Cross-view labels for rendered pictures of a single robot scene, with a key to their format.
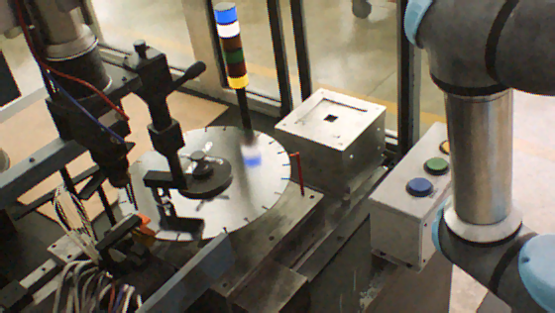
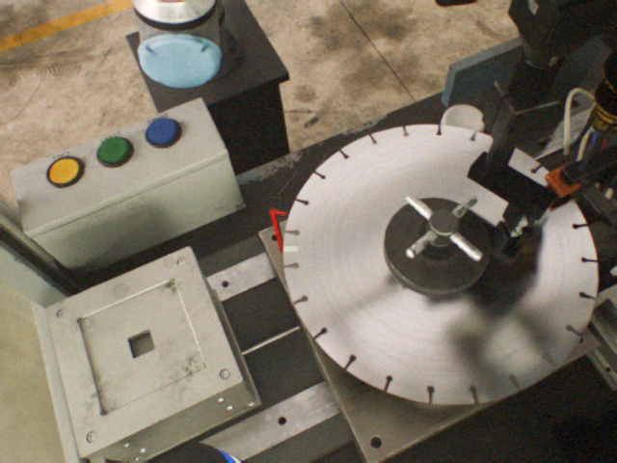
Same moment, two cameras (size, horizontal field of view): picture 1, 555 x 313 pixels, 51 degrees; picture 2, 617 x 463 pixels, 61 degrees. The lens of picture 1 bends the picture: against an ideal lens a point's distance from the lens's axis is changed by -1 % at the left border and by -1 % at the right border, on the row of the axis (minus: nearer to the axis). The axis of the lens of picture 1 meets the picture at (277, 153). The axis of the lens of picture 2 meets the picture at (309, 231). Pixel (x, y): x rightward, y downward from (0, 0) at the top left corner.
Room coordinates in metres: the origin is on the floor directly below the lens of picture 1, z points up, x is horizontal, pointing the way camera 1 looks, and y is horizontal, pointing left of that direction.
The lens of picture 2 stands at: (1.15, 0.14, 1.47)
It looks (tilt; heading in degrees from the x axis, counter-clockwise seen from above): 62 degrees down; 209
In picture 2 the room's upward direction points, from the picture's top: 8 degrees counter-clockwise
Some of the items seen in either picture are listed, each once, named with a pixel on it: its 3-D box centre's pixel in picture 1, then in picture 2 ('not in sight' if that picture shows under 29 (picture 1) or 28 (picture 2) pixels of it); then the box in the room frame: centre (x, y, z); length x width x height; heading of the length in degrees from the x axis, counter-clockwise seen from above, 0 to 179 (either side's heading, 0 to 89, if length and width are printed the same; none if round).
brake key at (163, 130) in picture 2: (419, 187); (163, 133); (0.81, -0.25, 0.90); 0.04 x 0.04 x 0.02
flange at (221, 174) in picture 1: (202, 171); (437, 240); (0.88, 0.15, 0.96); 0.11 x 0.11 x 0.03
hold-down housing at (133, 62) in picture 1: (156, 99); (547, 45); (0.81, 0.18, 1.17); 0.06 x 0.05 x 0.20; 128
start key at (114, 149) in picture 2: (436, 166); (115, 152); (0.86, -0.30, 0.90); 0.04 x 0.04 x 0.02
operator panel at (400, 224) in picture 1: (428, 193); (137, 190); (0.87, -0.29, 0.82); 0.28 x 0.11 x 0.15; 137
